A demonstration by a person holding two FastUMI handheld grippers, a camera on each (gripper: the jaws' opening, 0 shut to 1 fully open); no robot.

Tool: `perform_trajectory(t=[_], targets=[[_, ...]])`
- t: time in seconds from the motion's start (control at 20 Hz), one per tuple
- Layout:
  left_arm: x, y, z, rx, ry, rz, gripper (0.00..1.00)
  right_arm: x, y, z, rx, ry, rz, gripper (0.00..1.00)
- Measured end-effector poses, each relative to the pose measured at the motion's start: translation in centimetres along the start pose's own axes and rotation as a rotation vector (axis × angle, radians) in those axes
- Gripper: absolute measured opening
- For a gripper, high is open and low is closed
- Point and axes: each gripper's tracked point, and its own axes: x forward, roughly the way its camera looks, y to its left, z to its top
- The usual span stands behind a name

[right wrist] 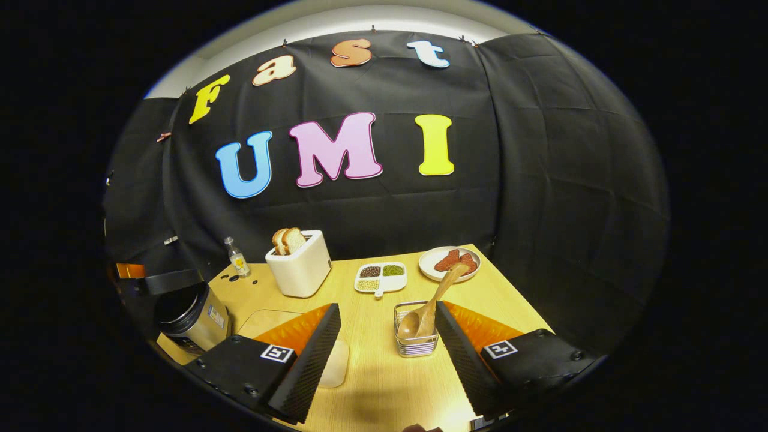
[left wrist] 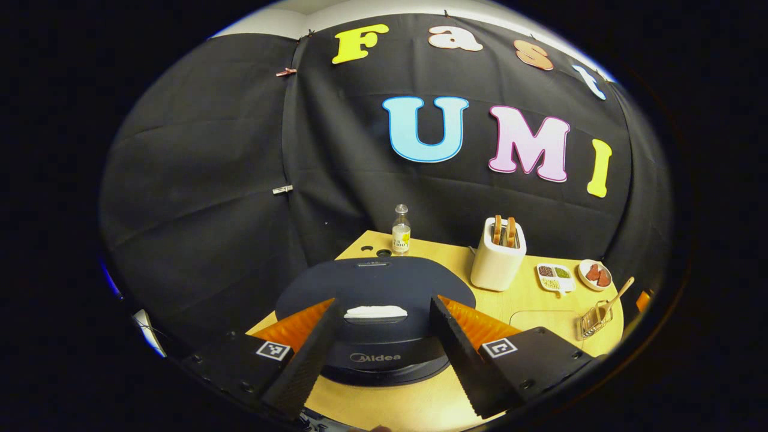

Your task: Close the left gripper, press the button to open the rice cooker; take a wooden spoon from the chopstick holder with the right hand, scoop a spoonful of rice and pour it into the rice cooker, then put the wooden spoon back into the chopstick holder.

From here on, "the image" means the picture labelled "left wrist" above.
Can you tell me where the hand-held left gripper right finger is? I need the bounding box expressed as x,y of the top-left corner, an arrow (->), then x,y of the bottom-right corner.
429,294 -> 607,419

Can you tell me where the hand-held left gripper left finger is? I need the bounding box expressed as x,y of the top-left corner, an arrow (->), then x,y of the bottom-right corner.
180,298 -> 343,421

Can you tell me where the wooden spoon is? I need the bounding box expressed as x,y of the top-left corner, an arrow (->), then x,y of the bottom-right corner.
600,277 -> 635,319

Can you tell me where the dark blue rice cooker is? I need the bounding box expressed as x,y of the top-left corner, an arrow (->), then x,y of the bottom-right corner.
275,257 -> 477,386

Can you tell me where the round white plate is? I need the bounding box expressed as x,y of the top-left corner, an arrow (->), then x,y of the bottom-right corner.
578,259 -> 613,292

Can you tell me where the white divided bean dish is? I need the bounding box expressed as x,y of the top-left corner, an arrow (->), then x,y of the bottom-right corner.
536,263 -> 575,294

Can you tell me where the white toaster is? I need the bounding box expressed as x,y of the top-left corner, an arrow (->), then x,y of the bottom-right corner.
470,215 -> 527,292

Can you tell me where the small glass bottle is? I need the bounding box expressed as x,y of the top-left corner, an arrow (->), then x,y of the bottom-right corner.
392,204 -> 412,255

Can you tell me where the black backdrop cloth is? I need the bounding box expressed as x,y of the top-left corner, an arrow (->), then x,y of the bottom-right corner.
99,13 -> 673,361

